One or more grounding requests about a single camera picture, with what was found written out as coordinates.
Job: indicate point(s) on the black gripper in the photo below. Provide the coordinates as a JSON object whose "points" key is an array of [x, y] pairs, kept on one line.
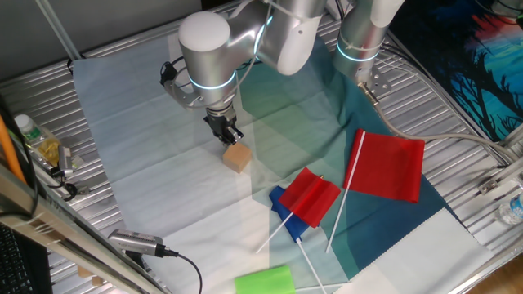
{"points": [[220, 119]]}

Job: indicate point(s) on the light wooden cube block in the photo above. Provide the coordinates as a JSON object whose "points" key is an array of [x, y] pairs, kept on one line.
{"points": [[237, 158]]}

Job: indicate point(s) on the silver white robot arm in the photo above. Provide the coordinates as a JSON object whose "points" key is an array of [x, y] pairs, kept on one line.
{"points": [[208, 53]]}

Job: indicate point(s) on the teal and white patterned cloth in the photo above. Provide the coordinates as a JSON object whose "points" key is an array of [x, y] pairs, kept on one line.
{"points": [[163, 171]]}

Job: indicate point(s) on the small red flag white stick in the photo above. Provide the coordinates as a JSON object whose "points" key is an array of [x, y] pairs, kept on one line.
{"points": [[308, 198]]}

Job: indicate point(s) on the blue flag white stick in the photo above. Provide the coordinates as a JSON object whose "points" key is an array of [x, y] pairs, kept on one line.
{"points": [[296, 232]]}

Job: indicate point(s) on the green flag white stick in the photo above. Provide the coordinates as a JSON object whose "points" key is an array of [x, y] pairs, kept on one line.
{"points": [[265, 281]]}

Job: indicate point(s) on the large red flag white stick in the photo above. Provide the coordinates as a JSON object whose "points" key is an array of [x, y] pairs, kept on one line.
{"points": [[388, 167]]}

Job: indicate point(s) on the black clamp tool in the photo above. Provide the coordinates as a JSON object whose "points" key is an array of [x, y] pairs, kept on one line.
{"points": [[71, 190]]}

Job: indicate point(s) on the tiny wooden cube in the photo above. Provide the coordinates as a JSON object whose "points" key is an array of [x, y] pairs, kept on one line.
{"points": [[85, 272], [97, 281]]}

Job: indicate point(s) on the bottle with yellow liquid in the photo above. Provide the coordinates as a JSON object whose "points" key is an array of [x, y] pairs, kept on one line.
{"points": [[32, 132]]}

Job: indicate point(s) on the thin silver rod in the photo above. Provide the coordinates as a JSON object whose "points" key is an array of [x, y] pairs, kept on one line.
{"points": [[57, 28]]}

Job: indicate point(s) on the orange pole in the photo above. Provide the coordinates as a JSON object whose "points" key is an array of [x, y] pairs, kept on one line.
{"points": [[8, 151]]}

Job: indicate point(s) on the black keyboard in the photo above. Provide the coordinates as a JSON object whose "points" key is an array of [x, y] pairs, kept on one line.
{"points": [[16, 265]]}

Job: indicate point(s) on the colourful painted poster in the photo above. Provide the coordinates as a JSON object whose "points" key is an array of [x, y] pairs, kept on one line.
{"points": [[482, 69]]}

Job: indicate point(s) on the clear water bottle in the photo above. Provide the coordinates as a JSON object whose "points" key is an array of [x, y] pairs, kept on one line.
{"points": [[512, 210]]}

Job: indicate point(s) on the wrist camera with silver bracket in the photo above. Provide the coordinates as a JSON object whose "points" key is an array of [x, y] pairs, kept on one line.
{"points": [[168, 73]]}

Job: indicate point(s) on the silver ribbed camera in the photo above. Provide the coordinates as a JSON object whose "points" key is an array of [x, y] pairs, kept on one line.
{"points": [[135, 241]]}

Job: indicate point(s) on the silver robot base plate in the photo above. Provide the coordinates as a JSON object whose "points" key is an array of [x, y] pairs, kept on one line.
{"points": [[380, 83]]}

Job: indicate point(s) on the aluminium frame beam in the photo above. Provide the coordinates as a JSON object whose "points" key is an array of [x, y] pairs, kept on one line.
{"points": [[61, 228]]}

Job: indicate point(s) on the aluminium profile bracket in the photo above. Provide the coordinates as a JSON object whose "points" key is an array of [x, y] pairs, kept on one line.
{"points": [[502, 175]]}

